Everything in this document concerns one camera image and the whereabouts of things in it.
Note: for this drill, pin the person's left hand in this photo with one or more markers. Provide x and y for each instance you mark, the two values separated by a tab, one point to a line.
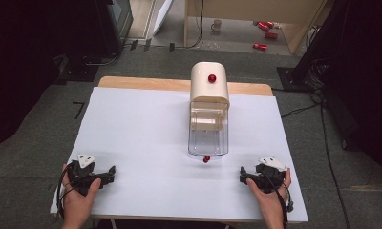
79	200

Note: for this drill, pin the dark curtain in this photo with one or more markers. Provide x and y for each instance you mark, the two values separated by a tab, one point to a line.
364	79
20	63

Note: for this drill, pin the wooden table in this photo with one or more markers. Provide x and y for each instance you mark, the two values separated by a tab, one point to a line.
147	83

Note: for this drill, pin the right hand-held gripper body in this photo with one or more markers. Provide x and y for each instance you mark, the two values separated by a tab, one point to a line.
268	178

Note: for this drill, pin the red can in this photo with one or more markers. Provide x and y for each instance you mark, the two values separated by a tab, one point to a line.
260	46
263	26
270	24
271	35

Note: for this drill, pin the black tape corner mark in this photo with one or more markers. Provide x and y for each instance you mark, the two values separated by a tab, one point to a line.
80	106

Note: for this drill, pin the black tape strip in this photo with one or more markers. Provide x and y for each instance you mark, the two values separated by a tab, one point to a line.
172	47
133	45

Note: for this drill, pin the black stand base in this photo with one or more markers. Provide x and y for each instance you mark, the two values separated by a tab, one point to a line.
291	79

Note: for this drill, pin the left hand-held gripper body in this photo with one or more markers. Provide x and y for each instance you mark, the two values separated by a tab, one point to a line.
80	178

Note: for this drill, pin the wooden shelf frame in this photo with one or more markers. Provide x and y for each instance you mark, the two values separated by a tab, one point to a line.
294	35

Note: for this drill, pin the person's right hand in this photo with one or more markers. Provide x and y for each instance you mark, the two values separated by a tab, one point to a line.
268	200

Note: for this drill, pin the grey mug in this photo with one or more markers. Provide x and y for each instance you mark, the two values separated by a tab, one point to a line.
216	25

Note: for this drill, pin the white board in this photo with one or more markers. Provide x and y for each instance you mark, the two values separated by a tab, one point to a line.
162	14

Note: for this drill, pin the cream box with red knob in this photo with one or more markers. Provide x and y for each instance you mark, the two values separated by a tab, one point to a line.
205	86

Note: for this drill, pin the white table sheet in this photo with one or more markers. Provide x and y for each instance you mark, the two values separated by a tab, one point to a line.
141	143

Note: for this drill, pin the clear drawer with red knob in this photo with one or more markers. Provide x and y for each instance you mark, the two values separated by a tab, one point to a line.
208	140

